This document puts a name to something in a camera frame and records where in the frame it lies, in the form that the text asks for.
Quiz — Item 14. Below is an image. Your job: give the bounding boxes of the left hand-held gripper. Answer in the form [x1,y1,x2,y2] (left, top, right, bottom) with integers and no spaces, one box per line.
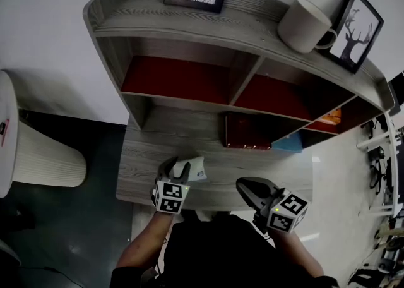
[151,155,193,215]

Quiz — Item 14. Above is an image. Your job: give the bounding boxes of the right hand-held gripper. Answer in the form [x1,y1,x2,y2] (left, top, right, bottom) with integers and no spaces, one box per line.
[235,176,310,235]

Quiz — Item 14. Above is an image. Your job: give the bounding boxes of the white tissues pack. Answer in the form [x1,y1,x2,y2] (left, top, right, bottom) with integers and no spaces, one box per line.
[172,155,208,183]

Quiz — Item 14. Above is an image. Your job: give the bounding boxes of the grey wooden desk with shelves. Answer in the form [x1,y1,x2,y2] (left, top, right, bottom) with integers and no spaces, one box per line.
[82,0,395,152]

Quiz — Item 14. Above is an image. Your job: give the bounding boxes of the person's right forearm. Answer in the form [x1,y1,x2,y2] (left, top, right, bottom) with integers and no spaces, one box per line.
[268,228,325,278]

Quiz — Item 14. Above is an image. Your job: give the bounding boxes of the person's left forearm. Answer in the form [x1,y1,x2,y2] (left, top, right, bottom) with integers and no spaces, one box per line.
[116,210,176,270]

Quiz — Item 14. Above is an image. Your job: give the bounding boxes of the blue book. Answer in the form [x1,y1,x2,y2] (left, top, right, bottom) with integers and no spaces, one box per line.
[271,131,304,154]

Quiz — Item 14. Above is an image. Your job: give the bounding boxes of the dark red book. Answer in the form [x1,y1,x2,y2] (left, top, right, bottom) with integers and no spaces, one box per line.
[224,112,273,151]

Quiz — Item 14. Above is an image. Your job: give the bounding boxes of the person's black shirt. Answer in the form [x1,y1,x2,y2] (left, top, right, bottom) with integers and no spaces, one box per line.
[109,213,340,288]

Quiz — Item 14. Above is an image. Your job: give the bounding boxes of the black office chair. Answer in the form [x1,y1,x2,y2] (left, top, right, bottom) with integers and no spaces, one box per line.
[367,146,394,191]

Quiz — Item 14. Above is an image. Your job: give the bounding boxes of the white round ribbed table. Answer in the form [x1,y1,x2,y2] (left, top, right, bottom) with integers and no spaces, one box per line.
[0,69,88,199]

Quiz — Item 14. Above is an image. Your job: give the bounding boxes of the black monitor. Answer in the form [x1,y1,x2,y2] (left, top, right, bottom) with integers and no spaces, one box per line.
[387,71,404,117]

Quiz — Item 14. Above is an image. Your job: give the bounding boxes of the white mug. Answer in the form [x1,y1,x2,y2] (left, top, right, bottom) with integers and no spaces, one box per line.
[277,0,338,54]

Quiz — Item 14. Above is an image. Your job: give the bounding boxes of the pink white card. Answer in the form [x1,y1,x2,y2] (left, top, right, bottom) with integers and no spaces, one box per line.
[0,117,11,148]

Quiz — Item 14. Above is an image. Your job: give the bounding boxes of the large black antler picture frame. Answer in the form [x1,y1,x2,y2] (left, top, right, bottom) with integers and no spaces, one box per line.
[328,0,385,75]

